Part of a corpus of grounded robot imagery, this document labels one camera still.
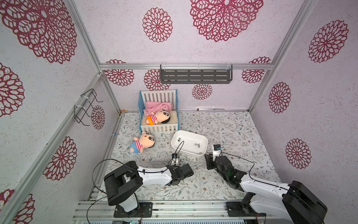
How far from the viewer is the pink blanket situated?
108cm

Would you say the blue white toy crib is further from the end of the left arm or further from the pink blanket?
the end of the left arm

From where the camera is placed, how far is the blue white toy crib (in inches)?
40.2

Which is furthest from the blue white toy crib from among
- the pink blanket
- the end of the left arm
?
the end of the left arm
